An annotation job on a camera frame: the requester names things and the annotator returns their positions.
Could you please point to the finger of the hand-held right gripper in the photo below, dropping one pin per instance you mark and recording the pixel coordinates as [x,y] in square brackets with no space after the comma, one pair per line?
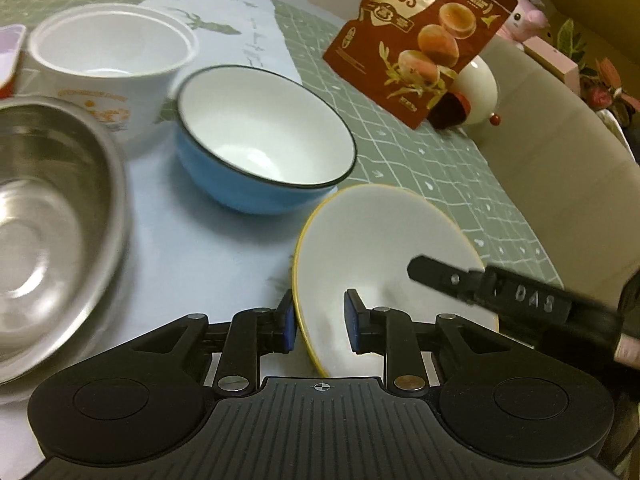
[440,275]

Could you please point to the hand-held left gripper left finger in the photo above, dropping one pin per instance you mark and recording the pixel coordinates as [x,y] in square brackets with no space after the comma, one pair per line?
[288,326]

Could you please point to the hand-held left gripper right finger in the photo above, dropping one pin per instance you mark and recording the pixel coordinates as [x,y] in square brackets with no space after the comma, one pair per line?
[353,326]

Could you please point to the blue bowl with white inside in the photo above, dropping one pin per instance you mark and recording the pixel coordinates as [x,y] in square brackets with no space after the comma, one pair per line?
[265,130]

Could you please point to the stainless steel bowl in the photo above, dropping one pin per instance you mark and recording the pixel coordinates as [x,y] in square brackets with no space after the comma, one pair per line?
[50,220]

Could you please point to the white bowl with orange print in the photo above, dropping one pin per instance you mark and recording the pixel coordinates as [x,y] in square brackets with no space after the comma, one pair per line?
[110,55]

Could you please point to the person's right hand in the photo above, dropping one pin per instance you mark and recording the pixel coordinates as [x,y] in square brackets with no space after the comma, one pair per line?
[629,351]

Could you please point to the white deer-print table runner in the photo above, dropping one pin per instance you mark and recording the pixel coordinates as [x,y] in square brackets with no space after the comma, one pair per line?
[200,260]

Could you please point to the beige sofa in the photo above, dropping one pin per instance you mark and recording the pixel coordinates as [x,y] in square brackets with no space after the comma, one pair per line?
[550,160]

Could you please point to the white egg-shaped figurine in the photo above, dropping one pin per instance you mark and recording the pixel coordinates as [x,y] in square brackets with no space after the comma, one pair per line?
[477,95]

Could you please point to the pink box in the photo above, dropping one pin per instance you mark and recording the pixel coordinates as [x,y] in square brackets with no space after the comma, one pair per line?
[555,60]

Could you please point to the brown snack bag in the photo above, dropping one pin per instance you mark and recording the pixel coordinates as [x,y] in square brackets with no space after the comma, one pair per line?
[425,25]

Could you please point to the pink plush toy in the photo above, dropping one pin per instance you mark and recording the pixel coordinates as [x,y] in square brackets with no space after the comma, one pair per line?
[522,17]

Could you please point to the pink plastic tray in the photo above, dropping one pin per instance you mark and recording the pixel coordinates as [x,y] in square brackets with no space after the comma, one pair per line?
[11,55]

